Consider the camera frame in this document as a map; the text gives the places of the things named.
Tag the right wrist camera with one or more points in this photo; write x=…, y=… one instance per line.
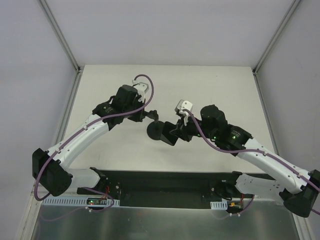
x=183, y=109

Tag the black smartphone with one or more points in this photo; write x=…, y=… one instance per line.
x=171, y=133

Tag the black phone stand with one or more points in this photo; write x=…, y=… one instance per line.
x=154, y=129

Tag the right aluminium frame post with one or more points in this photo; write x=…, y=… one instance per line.
x=277, y=34

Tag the left white cable duct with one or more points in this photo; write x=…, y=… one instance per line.
x=74, y=201

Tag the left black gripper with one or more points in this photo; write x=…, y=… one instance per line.
x=137, y=115

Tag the left aluminium frame post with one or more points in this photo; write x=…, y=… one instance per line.
x=59, y=34

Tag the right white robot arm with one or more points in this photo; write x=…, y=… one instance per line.
x=296, y=188

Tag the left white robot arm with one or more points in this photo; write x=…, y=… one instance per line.
x=52, y=166

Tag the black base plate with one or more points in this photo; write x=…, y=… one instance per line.
x=160, y=189

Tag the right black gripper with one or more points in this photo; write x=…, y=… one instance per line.
x=180, y=131

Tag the white cable duct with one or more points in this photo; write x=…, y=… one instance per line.
x=219, y=205
x=74, y=201

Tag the aluminium frame post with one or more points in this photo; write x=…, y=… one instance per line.
x=59, y=34
x=277, y=34

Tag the right white cable duct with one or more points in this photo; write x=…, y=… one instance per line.
x=219, y=205

